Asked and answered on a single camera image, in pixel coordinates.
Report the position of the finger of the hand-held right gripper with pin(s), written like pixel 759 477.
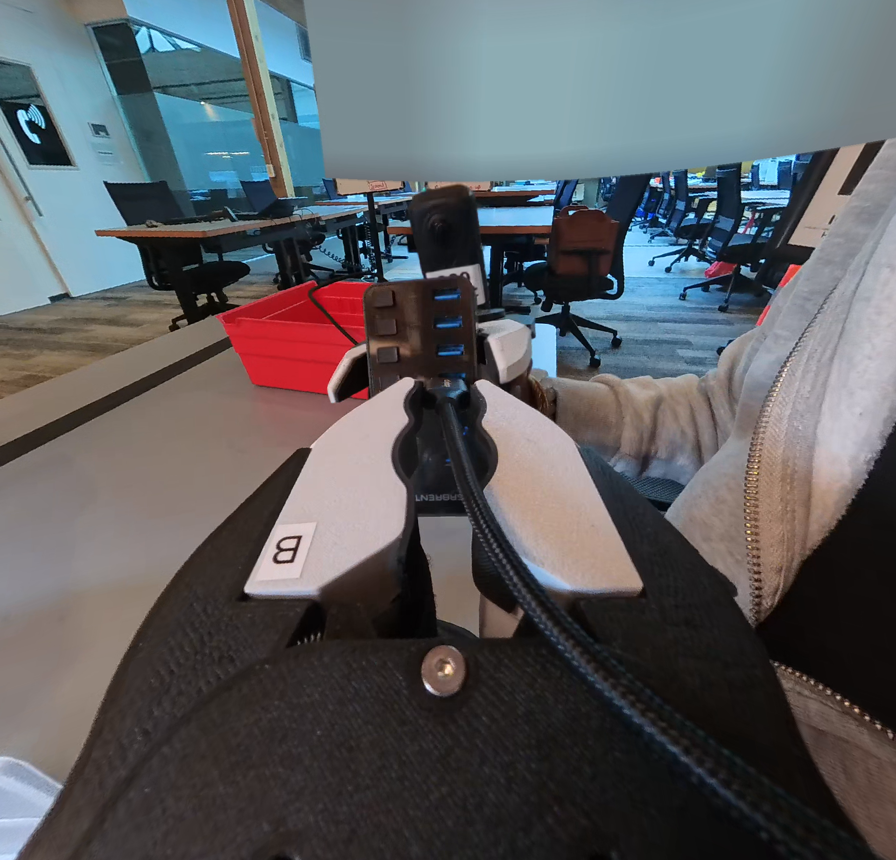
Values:
pixel 348 377
pixel 509 349

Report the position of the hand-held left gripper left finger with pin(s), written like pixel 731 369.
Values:
pixel 343 496

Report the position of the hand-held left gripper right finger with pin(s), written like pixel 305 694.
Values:
pixel 553 510

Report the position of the black usb hub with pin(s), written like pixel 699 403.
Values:
pixel 413 328

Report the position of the person's right forearm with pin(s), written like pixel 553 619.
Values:
pixel 644 412

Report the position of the person's right hand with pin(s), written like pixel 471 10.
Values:
pixel 542 396

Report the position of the red plastic bin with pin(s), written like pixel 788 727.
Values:
pixel 294 349

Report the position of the wooden top desk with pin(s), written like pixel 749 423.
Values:
pixel 511 230
pixel 210 226

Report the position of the black swivel chair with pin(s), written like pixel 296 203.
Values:
pixel 161 205
pixel 581 293

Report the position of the brown bag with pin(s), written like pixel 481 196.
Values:
pixel 584 240

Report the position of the row of black office chairs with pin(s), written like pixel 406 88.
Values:
pixel 728 216

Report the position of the person's grey hoodie torso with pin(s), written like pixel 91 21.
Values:
pixel 826 384

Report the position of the black phone icon sign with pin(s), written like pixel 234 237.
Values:
pixel 35 132

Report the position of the wooden post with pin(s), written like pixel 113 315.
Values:
pixel 259 83

